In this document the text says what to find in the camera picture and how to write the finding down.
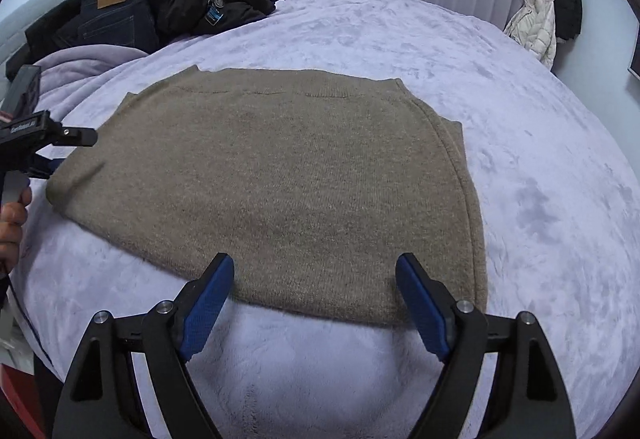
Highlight brown knit sweater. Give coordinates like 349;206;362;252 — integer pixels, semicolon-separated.
46;67;488;325

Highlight person left hand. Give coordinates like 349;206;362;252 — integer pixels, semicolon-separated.
0;186;32;272

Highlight lavender folded throw blanket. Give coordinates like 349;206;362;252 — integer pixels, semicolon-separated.
36;44;148;119

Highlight dark blue jeans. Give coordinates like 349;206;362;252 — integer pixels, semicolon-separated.
54;0;161;56

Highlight black jacket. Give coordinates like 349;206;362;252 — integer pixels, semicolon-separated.
6;0;278;80

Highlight white puffer jacket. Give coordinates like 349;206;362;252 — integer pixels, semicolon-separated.
503;0;558;69

